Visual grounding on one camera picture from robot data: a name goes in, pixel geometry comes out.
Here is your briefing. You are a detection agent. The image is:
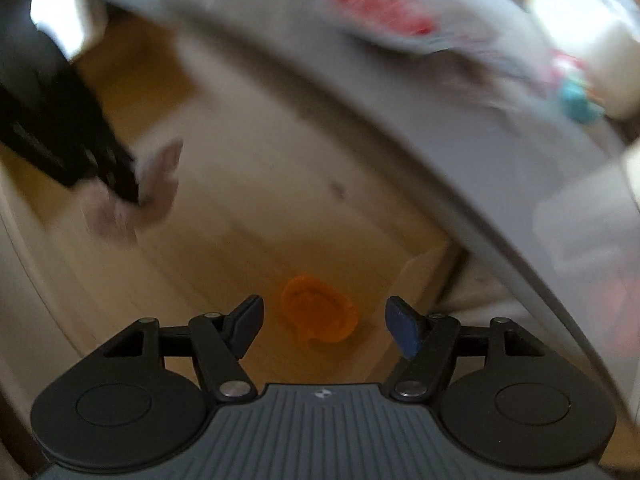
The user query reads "white oval storage box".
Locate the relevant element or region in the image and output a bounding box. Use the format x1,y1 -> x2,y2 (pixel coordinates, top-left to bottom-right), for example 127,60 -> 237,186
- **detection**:
531,0 -> 640,119

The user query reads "orange jelly cup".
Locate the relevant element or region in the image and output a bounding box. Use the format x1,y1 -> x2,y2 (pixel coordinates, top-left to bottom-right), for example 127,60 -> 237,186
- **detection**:
280,273 -> 359,345

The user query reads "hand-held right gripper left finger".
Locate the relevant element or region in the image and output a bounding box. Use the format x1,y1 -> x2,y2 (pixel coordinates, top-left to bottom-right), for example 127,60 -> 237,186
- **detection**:
104,294 -> 265,403

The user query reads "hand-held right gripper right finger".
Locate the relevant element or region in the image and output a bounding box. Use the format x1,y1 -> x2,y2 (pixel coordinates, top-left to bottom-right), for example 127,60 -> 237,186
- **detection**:
385,296 -> 547,403

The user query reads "red and white packet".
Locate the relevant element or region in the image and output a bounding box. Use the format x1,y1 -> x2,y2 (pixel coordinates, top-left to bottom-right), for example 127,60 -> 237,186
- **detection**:
318,0 -> 503,57

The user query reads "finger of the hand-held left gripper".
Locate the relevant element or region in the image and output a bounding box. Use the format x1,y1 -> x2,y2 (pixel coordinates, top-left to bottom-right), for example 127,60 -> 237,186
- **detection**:
90,132 -> 144,207

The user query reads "teal small item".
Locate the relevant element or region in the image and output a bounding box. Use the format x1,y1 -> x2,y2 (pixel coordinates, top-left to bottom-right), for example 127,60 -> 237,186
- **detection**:
556,76 -> 607,125

